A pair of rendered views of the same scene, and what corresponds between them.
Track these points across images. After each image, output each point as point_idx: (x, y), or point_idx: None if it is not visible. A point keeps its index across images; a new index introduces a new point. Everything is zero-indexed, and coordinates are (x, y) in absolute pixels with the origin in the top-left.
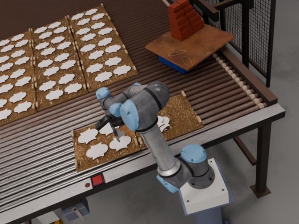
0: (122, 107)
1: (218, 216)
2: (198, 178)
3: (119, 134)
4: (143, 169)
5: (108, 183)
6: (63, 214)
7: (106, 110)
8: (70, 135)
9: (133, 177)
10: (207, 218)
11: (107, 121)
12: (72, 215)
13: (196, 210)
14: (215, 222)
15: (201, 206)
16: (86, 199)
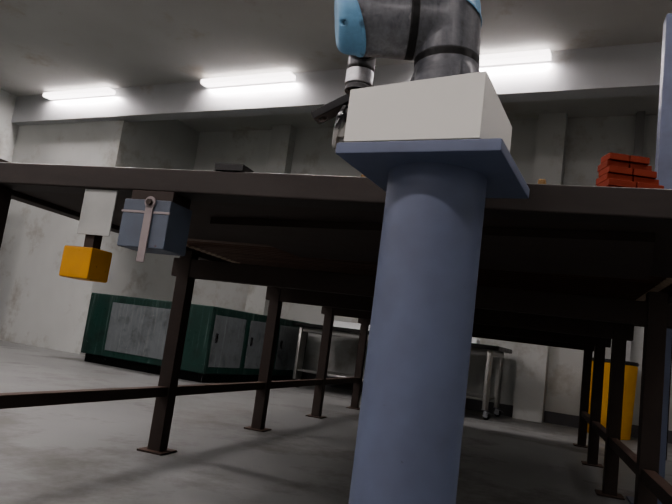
0: None
1: (441, 310)
2: (428, 60)
3: (344, 131)
4: (336, 181)
5: (248, 177)
6: (124, 207)
7: (349, 69)
8: None
9: (304, 195)
10: (399, 281)
11: (339, 100)
12: (134, 225)
13: (371, 134)
14: (419, 335)
15: (391, 112)
16: (184, 246)
